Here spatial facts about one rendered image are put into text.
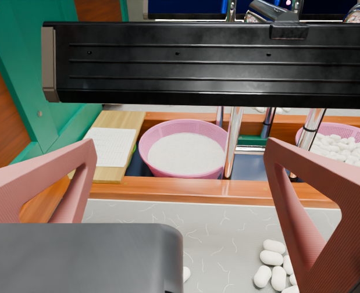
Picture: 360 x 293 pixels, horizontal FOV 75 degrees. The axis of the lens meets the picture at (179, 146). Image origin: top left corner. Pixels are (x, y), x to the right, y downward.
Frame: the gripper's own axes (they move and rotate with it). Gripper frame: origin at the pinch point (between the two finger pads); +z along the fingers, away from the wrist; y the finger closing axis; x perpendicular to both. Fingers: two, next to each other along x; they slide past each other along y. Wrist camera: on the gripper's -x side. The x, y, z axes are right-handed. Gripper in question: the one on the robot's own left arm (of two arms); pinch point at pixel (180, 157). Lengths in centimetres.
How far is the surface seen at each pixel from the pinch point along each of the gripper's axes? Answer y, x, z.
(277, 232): -19.1, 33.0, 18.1
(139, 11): 85, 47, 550
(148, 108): 12, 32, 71
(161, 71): 1.8, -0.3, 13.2
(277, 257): -16.4, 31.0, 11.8
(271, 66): -8.7, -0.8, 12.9
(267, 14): -9.3, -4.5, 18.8
